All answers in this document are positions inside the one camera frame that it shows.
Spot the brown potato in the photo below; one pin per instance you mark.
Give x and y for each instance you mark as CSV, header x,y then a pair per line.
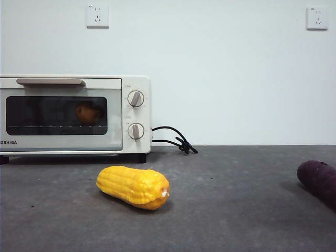
x,y
85,114

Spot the white wall socket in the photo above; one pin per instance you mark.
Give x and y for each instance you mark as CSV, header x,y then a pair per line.
x,y
317,19
98,16

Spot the purple sweet potato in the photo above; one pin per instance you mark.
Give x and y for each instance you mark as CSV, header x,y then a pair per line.
x,y
319,178

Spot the white Toshiba toaster oven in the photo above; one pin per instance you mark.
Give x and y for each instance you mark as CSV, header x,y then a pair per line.
x,y
137,115

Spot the beige oven control knob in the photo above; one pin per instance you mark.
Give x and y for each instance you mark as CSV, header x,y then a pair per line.
x,y
136,99
136,131

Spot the yellow corn cob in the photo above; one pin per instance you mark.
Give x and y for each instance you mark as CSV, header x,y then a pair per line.
x,y
131,186

